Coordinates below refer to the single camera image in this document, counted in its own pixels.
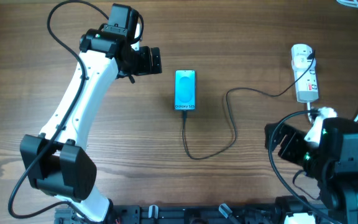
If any cyan Galaxy smartphone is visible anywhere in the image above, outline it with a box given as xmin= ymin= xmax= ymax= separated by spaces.
xmin=174 ymin=70 xmax=196 ymax=111

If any white USB charger adapter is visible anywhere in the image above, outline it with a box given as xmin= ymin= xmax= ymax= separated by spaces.
xmin=291 ymin=54 xmax=312 ymax=71

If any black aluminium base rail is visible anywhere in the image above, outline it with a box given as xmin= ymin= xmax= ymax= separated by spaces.
xmin=53 ymin=203 xmax=332 ymax=224

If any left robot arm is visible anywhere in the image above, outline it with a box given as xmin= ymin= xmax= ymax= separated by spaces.
xmin=20 ymin=4 xmax=162 ymax=223

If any black USB charging cable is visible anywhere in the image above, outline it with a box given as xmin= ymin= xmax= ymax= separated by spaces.
xmin=181 ymin=50 xmax=317 ymax=161

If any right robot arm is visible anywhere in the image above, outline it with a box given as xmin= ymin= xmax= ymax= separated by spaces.
xmin=265 ymin=118 xmax=358 ymax=223

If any white power strip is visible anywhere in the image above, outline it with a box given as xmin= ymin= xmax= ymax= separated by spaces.
xmin=291 ymin=44 xmax=319 ymax=103

